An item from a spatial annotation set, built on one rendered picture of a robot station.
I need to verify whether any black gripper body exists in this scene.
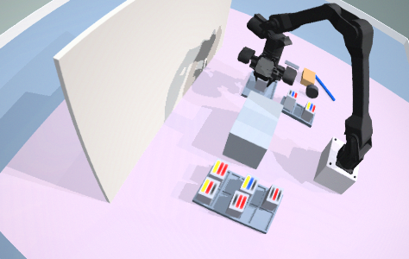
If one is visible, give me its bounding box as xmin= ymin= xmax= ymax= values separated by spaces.
xmin=237 ymin=47 xmax=297 ymax=86

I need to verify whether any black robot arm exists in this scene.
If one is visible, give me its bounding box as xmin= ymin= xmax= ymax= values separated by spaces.
xmin=247 ymin=3 xmax=374 ymax=175

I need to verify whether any white wall panel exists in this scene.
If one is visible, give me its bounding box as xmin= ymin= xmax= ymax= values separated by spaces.
xmin=53 ymin=0 xmax=232 ymax=203

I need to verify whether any black cylinder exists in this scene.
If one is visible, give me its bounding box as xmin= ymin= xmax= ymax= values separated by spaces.
xmin=305 ymin=85 xmax=319 ymax=99

